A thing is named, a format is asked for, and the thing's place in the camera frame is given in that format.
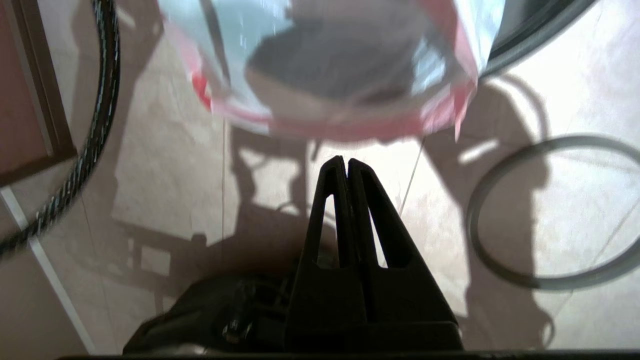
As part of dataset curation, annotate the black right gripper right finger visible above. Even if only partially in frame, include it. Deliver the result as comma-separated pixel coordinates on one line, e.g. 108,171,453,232
348,158,457,325

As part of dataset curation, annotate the white red-printed plastic bag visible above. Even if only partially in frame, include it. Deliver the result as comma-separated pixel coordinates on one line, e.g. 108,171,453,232
157,0,506,143

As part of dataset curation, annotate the grey bin retaining ring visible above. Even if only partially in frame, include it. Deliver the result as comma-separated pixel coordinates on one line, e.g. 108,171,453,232
466,135,640,292

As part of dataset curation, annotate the black looped gripper cable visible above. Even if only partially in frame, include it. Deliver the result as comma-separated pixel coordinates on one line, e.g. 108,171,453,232
0,0,121,258

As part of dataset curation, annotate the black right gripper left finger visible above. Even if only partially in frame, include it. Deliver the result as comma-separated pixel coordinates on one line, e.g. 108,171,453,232
287,156,369,326

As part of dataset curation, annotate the black round trash bin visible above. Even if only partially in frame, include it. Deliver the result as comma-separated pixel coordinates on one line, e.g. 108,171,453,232
487,0,598,77

